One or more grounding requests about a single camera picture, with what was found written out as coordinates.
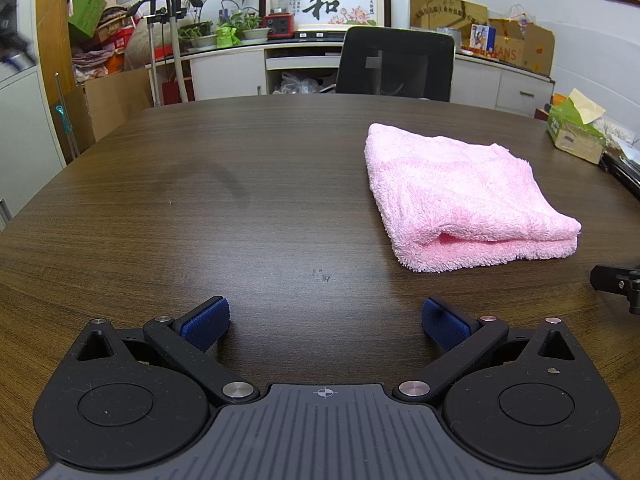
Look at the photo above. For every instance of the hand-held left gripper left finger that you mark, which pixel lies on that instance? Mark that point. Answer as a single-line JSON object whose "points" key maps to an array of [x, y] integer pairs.
{"points": [[206, 324]]}

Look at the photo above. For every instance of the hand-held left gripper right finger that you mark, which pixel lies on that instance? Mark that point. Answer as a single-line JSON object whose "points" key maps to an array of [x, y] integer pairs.
{"points": [[445, 324]]}

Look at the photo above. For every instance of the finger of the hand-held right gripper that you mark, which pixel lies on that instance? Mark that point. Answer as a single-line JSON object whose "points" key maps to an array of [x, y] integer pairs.
{"points": [[612, 279]]}

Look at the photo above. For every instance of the pink towel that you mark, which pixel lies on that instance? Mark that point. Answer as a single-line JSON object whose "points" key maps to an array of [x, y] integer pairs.
{"points": [[450, 195]]}

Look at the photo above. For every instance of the green tissue box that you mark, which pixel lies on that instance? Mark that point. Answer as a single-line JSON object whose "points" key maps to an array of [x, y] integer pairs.
{"points": [[572, 130]]}

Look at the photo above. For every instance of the red bag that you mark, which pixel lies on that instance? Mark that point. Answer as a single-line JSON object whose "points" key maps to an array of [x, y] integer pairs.
{"points": [[171, 92]]}

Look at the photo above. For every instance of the large brown cardboard box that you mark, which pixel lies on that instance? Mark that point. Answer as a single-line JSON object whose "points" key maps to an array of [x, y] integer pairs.
{"points": [[112, 105]]}

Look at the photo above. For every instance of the mop stick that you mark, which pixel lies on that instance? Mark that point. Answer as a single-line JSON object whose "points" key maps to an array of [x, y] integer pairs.
{"points": [[66, 120]]}

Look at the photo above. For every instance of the open brown cardboard box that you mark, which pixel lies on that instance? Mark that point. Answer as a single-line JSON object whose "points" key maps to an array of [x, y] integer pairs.
{"points": [[525, 45]]}

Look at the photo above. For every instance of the white low cabinet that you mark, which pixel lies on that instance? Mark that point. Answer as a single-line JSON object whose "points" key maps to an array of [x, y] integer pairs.
{"points": [[227, 72]]}

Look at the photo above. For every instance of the clear plastic bags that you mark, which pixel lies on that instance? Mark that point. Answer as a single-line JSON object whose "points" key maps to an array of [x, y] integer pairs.
{"points": [[300, 85]]}

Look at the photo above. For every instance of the white glass door cabinet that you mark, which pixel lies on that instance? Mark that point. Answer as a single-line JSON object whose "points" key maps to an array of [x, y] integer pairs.
{"points": [[25, 120]]}

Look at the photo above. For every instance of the colourful printed box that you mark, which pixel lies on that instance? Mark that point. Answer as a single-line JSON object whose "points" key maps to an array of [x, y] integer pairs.
{"points": [[481, 37]]}

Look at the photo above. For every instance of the black office chair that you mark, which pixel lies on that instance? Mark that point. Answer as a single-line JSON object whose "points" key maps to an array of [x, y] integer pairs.
{"points": [[400, 50]]}

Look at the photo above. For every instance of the white plastic bag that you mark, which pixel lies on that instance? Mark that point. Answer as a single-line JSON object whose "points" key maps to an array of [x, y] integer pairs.
{"points": [[520, 14]]}

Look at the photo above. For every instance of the green plastic bag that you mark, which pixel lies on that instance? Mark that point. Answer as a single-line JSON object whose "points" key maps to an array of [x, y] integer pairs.
{"points": [[227, 38]]}

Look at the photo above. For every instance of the tall potted palm plant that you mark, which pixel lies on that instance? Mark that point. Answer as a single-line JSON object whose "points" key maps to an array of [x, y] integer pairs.
{"points": [[200, 35]]}

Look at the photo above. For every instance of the pile of boxes and clutter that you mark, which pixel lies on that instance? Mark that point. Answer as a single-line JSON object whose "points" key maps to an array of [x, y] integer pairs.
{"points": [[107, 45]]}

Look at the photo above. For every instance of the small potted green plant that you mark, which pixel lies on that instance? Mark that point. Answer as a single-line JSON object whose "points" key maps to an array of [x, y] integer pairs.
{"points": [[250, 22]]}

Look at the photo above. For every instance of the blender with red base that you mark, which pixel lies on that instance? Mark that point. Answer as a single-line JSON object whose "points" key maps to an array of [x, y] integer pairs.
{"points": [[278, 25]]}

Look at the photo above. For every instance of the gold plaque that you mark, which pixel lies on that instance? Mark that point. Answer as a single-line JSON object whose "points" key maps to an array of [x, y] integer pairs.
{"points": [[447, 10]]}

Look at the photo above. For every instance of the green cardboard box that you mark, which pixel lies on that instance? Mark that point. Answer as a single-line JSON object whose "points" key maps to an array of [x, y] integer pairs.
{"points": [[86, 10]]}

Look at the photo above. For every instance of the framed calligraphy picture with flowers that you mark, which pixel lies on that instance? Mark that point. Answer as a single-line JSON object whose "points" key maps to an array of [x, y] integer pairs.
{"points": [[325, 5]]}

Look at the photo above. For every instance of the wooden shelf unit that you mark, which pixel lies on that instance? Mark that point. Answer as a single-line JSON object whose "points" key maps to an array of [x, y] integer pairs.
{"points": [[50, 20]]}

